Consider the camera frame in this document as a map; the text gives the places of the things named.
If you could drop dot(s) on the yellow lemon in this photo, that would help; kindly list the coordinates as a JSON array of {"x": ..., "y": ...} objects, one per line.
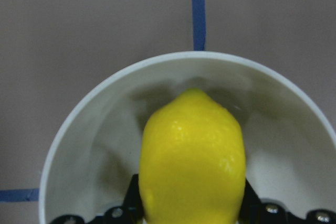
[{"x": 192, "y": 164}]

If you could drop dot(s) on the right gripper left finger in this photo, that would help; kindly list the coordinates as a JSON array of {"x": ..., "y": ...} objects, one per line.
[{"x": 132, "y": 203}]

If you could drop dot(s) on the white bowl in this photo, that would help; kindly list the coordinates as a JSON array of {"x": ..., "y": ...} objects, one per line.
[{"x": 289, "y": 143}]

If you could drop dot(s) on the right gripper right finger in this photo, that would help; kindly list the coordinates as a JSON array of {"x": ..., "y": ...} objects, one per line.
[{"x": 251, "y": 205}]

